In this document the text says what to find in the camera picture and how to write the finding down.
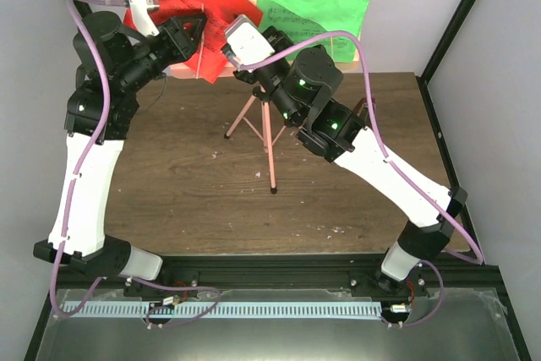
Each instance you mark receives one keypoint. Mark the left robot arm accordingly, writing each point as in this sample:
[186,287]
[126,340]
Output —
[116,62]

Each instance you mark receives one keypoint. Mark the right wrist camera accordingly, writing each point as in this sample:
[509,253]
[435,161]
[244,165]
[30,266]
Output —
[245,45]

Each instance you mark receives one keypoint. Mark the red paper sheet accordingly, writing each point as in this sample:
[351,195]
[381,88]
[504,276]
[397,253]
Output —
[208,62]

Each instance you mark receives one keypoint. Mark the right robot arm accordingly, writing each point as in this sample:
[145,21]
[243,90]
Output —
[300,80]

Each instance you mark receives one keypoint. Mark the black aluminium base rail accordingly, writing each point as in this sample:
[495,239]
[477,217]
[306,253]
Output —
[355,273]

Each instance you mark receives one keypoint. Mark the green sheet music paper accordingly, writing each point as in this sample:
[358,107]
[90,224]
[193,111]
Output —
[308,1]

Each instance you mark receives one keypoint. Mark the reddish-brown wooden metronome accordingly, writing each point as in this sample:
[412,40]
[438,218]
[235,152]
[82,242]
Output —
[361,110]

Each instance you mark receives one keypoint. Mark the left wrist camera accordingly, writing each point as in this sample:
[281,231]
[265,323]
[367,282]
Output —
[140,14]

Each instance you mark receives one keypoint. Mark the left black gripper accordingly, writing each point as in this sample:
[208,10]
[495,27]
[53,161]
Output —
[179,42]

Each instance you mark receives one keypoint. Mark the white slotted cable duct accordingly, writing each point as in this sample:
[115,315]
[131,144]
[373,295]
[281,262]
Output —
[247,310]

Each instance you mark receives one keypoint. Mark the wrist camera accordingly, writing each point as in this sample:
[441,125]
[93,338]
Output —
[140,14]
[245,45]

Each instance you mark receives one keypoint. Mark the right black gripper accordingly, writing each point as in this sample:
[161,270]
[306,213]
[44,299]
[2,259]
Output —
[274,36]

